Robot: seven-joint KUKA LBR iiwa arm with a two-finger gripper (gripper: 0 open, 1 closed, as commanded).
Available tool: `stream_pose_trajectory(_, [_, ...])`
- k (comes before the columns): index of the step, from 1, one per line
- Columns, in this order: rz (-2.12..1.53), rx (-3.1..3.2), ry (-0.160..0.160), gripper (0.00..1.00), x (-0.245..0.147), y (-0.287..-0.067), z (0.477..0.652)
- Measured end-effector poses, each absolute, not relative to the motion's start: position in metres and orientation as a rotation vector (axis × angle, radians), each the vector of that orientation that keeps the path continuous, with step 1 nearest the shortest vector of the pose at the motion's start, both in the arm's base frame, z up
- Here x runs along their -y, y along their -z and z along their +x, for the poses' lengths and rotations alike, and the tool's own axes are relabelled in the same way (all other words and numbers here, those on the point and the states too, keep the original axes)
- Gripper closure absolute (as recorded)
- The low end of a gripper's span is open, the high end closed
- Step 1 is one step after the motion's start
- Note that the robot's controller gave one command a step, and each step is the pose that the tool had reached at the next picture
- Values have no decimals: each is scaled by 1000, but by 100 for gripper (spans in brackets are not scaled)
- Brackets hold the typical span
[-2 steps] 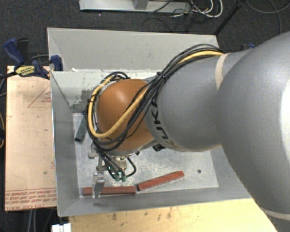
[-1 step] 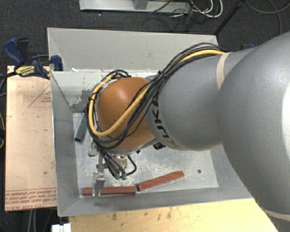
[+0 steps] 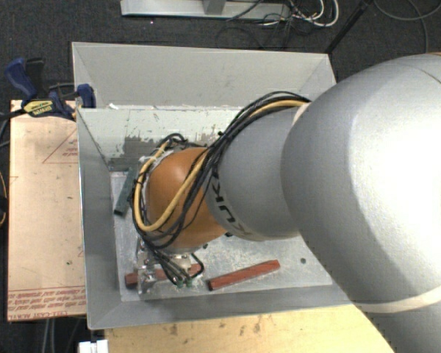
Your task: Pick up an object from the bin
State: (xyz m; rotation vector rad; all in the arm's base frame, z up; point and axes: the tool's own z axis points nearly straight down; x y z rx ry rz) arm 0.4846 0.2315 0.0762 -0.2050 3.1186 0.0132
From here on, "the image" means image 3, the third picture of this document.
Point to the dark green flat block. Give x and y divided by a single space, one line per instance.
125 193

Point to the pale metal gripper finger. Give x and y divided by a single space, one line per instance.
147 282
142 256

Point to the brown cardboard board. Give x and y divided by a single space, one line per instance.
44 212

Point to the grey metal bin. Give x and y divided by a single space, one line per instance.
191 83

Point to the red-brown flat block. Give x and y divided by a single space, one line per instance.
131 279
244 274

